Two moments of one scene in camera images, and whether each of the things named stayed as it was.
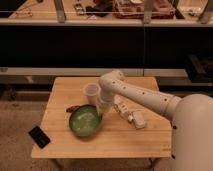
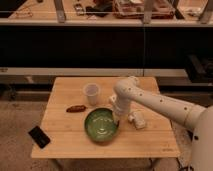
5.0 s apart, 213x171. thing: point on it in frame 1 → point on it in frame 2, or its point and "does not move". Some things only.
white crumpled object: (137, 117) does not move
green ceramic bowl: (86, 120) → (101, 124)
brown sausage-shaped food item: (72, 108) does not move
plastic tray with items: (134, 9) does not move
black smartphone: (39, 136) does not move
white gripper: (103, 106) → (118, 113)
